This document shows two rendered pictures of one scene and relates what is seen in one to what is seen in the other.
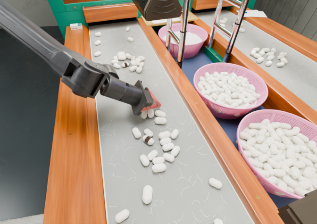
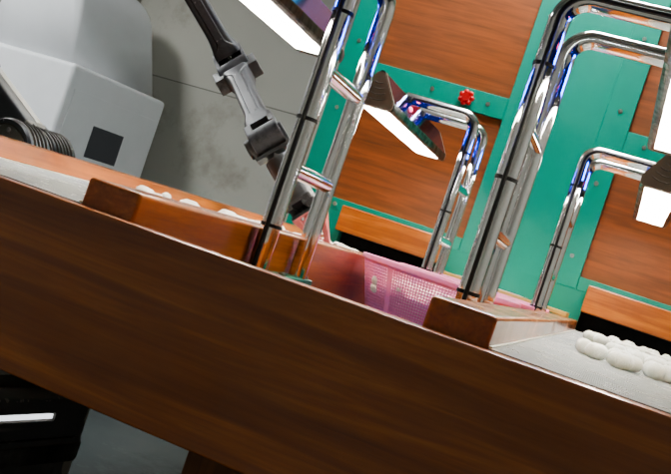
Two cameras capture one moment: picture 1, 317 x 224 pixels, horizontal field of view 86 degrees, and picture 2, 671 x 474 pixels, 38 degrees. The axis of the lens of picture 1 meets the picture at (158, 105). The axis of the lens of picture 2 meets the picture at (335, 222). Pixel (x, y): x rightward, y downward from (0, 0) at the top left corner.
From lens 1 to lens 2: 1.63 m
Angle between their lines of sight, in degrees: 56
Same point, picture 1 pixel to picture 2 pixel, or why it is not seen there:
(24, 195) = not seen: outside the picture
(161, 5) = (372, 91)
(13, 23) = (248, 89)
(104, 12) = (376, 226)
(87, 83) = (264, 136)
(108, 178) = not seen: hidden behind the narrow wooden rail
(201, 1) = (599, 297)
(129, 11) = (423, 243)
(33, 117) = not seen: hidden behind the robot
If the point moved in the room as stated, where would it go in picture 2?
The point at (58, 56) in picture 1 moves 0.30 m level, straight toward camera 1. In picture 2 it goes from (260, 111) to (244, 89)
